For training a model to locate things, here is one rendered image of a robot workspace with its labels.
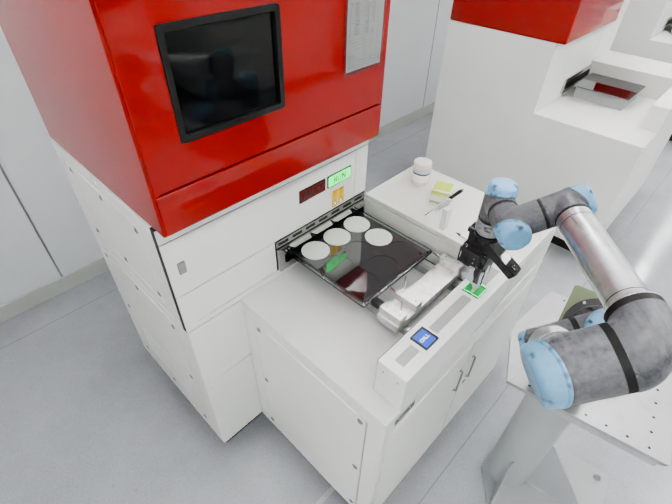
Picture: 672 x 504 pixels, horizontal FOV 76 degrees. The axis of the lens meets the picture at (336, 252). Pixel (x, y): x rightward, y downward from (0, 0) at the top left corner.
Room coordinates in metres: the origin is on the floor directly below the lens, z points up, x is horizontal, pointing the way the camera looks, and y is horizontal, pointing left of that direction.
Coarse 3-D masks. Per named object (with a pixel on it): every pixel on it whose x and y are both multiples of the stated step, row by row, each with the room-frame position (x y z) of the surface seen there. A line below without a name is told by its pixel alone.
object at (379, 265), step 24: (360, 216) 1.35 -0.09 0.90; (312, 240) 1.19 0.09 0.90; (360, 240) 1.20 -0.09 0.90; (408, 240) 1.21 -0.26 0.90; (312, 264) 1.07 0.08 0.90; (336, 264) 1.07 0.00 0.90; (360, 264) 1.07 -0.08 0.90; (384, 264) 1.08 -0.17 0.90; (408, 264) 1.08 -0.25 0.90; (360, 288) 0.96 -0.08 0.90
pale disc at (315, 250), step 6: (306, 246) 1.16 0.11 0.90; (312, 246) 1.16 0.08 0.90; (318, 246) 1.16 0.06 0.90; (324, 246) 1.16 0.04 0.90; (306, 252) 1.13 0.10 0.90; (312, 252) 1.13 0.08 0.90; (318, 252) 1.13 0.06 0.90; (324, 252) 1.13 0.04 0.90; (312, 258) 1.10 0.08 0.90; (318, 258) 1.10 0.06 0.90
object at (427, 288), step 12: (432, 276) 1.04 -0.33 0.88; (444, 276) 1.04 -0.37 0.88; (456, 276) 1.05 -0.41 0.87; (408, 288) 0.98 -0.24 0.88; (420, 288) 0.99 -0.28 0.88; (432, 288) 0.99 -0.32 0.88; (444, 288) 1.00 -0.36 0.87; (396, 300) 0.93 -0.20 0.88; (432, 300) 0.95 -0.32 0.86; (408, 312) 0.88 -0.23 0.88; (384, 324) 0.85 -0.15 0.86
